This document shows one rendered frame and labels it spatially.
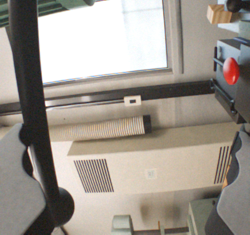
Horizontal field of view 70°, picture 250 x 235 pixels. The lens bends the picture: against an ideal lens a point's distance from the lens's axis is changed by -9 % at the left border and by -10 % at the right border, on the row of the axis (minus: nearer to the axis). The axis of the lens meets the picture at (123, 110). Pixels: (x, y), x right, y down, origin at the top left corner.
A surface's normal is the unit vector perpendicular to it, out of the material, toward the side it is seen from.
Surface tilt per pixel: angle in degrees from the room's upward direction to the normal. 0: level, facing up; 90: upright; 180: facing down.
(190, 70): 90
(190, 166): 90
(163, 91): 90
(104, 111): 90
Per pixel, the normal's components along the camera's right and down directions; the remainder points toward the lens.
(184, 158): -0.05, 0.47
